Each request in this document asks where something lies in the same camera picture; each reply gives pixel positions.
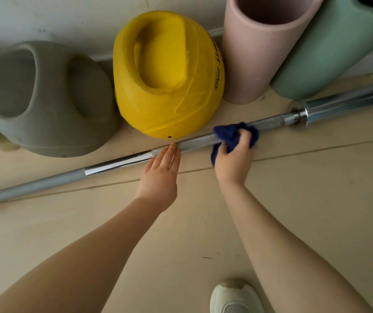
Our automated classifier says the person's right forearm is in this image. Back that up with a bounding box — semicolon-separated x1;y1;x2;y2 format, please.
220;181;373;313

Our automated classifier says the white sneaker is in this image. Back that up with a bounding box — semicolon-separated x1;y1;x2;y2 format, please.
209;279;264;313

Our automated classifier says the person's left forearm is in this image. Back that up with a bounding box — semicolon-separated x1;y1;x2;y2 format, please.
0;198;164;313

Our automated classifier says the yellow medicine ball with grips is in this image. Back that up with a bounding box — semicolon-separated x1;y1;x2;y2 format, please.
113;10;225;139

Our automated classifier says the dark blue cleaning cloth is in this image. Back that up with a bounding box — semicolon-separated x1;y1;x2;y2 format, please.
211;122;260;167

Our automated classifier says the grey medicine ball with grips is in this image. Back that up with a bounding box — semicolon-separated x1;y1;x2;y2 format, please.
0;40;119;158

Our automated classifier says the pink foam roller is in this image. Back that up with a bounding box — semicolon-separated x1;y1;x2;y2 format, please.
221;0;326;105

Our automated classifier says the person's right hand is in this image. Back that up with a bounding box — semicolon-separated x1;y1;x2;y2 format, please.
214;128;255;188

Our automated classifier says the green foam roller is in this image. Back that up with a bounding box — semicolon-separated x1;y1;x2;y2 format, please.
270;0;373;101

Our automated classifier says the person's left hand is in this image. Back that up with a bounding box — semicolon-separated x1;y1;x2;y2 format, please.
135;142;182;213

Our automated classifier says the chrome steel barbell bar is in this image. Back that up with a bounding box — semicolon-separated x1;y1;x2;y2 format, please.
0;88;373;209

